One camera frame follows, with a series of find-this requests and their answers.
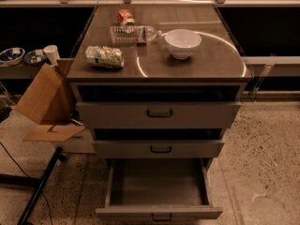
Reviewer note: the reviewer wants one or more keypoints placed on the brown cardboard box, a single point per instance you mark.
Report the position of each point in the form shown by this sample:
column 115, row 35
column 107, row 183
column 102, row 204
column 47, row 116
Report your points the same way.
column 49, row 102

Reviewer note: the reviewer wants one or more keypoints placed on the top grey drawer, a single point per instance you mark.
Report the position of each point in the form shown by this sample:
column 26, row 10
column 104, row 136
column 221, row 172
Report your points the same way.
column 112, row 106

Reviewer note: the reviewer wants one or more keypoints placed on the white paper cup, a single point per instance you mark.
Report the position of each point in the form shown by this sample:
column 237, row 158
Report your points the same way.
column 52, row 53

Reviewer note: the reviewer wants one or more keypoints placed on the middle grey drawer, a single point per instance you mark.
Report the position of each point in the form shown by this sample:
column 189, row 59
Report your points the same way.
column 158, row 143

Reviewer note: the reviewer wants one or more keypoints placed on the white ceramic bowl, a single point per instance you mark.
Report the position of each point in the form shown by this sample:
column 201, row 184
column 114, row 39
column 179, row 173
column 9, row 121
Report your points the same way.
column 182, row 43

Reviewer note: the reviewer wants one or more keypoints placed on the bottom grey drawer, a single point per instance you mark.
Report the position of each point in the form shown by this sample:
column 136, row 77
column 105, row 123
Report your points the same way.
column 160, row 190

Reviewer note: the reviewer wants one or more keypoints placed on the red soda can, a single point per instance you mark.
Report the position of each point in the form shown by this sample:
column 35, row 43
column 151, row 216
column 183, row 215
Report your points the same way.
column 124, row 17

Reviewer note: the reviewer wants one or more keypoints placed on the black stand leg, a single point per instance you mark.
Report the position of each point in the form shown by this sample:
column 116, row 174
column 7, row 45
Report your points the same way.
column 37, row 183

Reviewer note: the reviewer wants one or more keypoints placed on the grey drawer cabinet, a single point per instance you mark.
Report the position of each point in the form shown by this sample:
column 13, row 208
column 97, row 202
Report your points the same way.
column 215, row 68

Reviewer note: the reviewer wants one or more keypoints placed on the grey drawer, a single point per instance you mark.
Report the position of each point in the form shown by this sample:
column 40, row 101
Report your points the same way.
column 160, row 190
column 112, row 106
column 158, row 143

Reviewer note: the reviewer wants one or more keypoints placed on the blue white bowl right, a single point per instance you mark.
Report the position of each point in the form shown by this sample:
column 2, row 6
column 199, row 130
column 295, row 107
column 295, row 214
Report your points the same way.
column 35, row 58

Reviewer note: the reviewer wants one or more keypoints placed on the clear plastic water bottle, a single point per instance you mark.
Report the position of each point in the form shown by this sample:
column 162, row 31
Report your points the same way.
column 134, row 34

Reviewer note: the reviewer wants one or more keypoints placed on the green white crushed can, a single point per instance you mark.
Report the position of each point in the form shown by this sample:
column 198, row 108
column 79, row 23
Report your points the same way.
column 104, row 56

